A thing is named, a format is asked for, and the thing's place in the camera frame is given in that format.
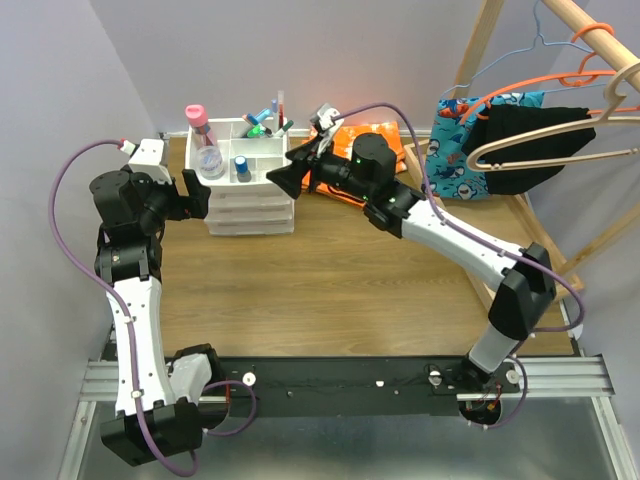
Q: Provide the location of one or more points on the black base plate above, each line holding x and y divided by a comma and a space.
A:
343, 386

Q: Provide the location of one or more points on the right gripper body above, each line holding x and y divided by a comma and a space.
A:
334, 171

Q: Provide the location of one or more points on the black garment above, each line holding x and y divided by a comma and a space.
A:
501, 121

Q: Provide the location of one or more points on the green white pen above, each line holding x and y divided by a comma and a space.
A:
284, 129

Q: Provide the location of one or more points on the red white pen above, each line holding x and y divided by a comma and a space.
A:
280, 108

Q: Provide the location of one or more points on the blue grey glue stick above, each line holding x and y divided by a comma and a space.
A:
242, 169

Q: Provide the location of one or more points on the white drawer organizer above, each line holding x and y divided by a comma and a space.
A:
258, 207

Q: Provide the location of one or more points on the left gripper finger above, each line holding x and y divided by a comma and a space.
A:
193, 209
195, 190

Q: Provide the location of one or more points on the blue shark print cloth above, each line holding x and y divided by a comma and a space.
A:
446, 163

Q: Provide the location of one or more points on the blue wire hanger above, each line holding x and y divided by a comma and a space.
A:
469, 69

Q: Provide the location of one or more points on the wooden hanger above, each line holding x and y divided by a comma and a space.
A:
544, 142

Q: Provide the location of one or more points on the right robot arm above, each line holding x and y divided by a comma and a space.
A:
521, 278

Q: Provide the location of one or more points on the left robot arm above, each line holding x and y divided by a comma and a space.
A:
156, 412

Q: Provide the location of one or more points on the orange folded cloth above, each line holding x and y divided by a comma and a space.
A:
343, 143

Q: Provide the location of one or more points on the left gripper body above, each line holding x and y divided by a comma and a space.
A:
160, 202

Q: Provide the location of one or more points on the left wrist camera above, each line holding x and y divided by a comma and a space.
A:
148, 157

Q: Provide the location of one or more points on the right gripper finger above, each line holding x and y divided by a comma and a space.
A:
289, 178
306, 152

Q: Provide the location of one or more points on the pink cap pen tube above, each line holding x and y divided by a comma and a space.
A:
198, 120

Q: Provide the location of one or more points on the green black highlighter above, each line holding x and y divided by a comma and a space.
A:
256, 131

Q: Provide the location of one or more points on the clear paperclip jar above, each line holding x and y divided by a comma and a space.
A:
211, 163

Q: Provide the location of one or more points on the aluminium rail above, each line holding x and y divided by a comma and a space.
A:
548, 377

